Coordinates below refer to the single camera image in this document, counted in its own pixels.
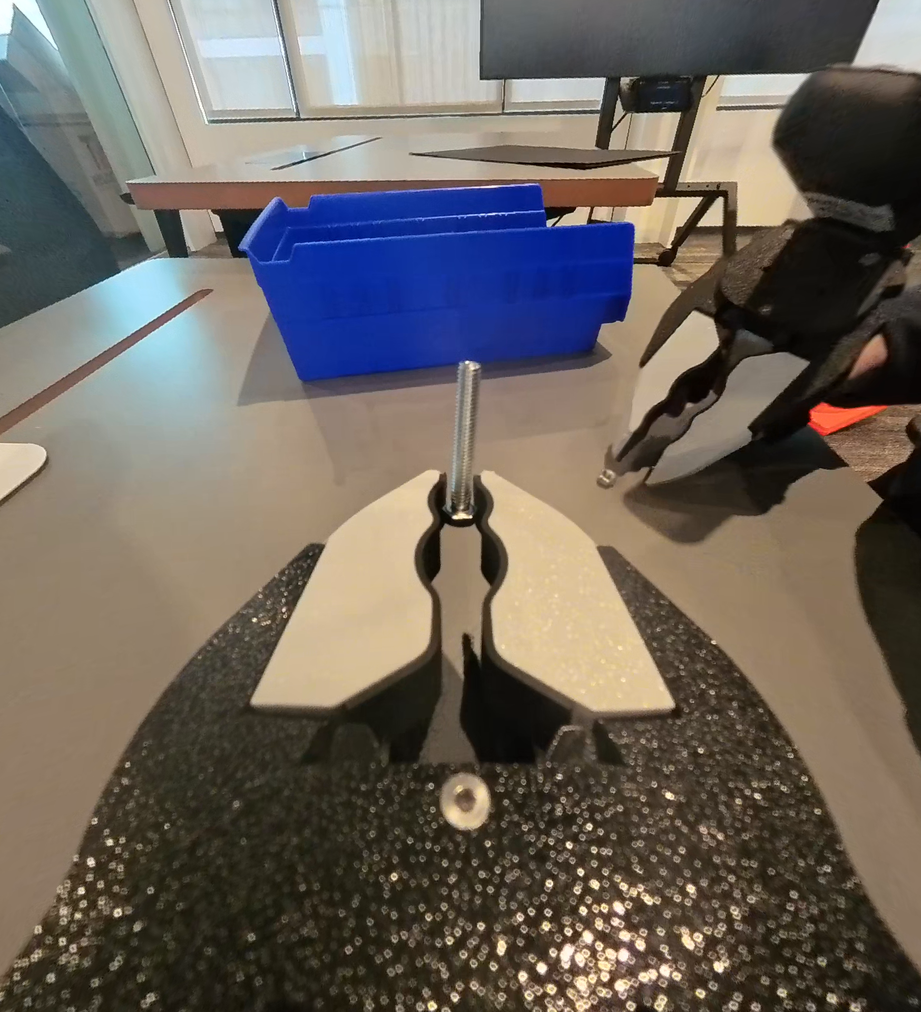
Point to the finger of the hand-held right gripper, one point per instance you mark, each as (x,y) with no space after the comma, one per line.
(745,395)
(662,391)

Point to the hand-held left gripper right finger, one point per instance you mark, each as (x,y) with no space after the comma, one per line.
(579,617)

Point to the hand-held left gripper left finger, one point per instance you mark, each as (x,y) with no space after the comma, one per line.
(350,609)

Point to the silver threaded bolt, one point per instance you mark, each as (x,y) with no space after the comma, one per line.
(464,427)

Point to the person's right hand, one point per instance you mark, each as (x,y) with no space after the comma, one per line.
(870,360)

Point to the black monitor stand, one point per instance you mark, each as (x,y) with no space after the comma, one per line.
(690,198)

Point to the small black mounted device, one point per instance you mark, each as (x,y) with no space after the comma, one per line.
(658,93)

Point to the blue plastic storage bin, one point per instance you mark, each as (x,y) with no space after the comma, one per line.
(429,316)

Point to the thin black table mat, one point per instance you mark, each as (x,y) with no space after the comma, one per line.
(555,156)

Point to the large black monitor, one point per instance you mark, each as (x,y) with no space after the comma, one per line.
(666,35)

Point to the brown edged table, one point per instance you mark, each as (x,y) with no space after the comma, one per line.
(350,170)

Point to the window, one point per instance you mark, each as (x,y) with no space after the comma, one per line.
(239,55)

